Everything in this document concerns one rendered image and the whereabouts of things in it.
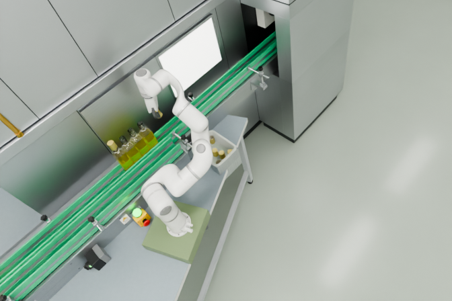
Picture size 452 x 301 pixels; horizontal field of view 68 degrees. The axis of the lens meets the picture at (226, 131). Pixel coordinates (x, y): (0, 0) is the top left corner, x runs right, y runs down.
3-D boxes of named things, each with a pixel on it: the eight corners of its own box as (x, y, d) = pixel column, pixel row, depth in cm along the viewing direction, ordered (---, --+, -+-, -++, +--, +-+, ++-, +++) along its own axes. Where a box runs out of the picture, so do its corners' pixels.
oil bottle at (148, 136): (157, 146, 194) (144, 123, 177) (163, 150, 191) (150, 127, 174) (150, 152, 192) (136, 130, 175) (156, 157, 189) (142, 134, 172)
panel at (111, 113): (220, 58, 216) (209, 12, 190) (224, 60, 215) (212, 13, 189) (109, 150, 185) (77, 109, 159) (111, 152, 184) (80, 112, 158)
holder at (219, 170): (208, 133, 210) (205, 125, 204) (240, 155, 195) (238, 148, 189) (188, 151, 204) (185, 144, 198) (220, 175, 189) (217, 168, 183)
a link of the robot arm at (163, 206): (166, 228, 151) (153, 214, 138) (153, 207, 158) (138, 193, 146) (183, 214, 153) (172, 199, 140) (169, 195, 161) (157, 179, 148)
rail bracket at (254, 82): (253, 84, 224) (249, 58, 206) (273, 95, 215) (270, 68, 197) (249, 89, 222) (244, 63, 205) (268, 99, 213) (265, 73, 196)
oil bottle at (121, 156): (134, 166, 188) (117, 144, 172) (139, 170, 185) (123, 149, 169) (126, 173, 186) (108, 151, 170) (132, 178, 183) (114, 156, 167)
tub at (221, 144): (214, 136, 206) (211, 128, 200) (240, 154, 195) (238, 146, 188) (194, 155, 200) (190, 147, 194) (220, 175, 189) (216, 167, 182)
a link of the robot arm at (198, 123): (165, 130, 144) (169, 132, 159) (202, 162, 144) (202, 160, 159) (190, 102, 145) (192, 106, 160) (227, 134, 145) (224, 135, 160)
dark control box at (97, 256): (104, 248, 174) (96, 243, 168) (111, 259, 170) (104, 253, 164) (91, 261, 172) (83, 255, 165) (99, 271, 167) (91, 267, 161)
